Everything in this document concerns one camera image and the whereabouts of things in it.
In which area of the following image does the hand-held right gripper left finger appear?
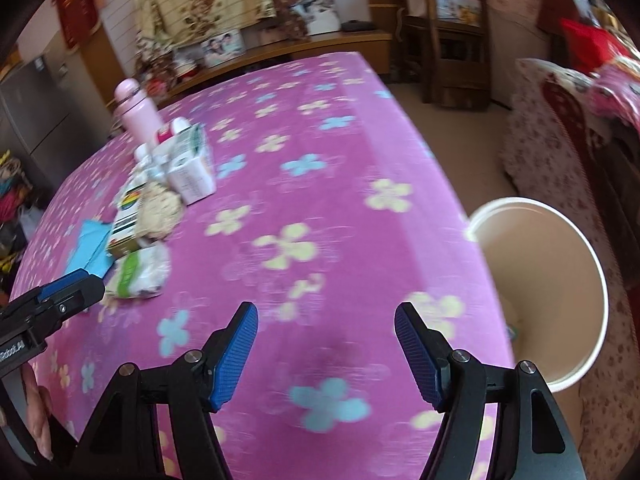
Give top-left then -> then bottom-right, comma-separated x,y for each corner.
75,302 -> 259,480

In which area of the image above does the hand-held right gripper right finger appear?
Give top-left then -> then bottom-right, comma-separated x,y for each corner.
395,302 -> 586,480

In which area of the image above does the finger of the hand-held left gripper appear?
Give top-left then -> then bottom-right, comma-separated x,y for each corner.
0,269 -> 90,318
0,276 -> 107,334

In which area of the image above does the blue packet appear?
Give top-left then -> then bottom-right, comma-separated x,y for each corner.
66,219 -> 117,278

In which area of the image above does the green white plastic wrapper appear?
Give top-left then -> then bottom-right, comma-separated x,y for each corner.
102,241 -> 172,301

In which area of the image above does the rainbow striped box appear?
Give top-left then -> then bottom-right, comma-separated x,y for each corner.
116,180 -> 151,211

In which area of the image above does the beige paper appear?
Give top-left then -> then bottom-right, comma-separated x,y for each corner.
135,182 -> 185,241

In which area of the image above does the pink plastic bucket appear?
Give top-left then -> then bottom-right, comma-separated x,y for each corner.
467,197 -> 610,393

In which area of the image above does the white green carton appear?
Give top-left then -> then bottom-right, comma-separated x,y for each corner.
152,124 -> 217,206

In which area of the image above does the person's left hand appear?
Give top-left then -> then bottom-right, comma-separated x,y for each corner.
20,365 -> 55,462

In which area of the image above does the white plastic bag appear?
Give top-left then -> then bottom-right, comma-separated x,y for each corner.
17,205 -> 45,242

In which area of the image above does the grey refrigerator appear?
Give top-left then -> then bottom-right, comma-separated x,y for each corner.
0,50 -> 77,196

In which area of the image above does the purple floral tablecloth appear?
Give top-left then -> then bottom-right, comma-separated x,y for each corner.
10,51 -> 516,480

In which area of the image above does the white bottle with red label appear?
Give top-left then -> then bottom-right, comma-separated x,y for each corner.
156,116 -> 191,147

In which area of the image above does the pink water bottle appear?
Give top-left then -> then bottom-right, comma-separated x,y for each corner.
114,79 -> 165,148

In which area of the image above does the floral covered sofa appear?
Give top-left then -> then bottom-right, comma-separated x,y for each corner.
500,57 -> 640,461

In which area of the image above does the framed couple photo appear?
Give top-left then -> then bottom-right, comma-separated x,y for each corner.
201,30 -> 246,68

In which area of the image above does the dark wooden chair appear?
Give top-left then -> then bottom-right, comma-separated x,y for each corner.
397,0 -> 493,112

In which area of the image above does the wooden cabinet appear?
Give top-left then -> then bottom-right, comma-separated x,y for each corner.
82,29 -> 394,111

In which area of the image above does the yellow floral plaid cloth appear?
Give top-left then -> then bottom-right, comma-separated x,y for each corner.
134,0 -> 275,48

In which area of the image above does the pink printed blanket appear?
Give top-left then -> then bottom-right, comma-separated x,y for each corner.
589,57 -> 640,127

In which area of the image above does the wedding photo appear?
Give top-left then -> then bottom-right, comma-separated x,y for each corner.
290,0 -> 342,37

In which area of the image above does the framed picture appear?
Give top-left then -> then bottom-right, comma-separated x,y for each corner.
435,0 -> 486,27

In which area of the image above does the red plastic bag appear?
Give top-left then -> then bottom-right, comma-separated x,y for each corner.
560,17 -> 629,70

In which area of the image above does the red wall scroll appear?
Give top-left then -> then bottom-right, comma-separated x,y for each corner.
52,0 -> 101,52

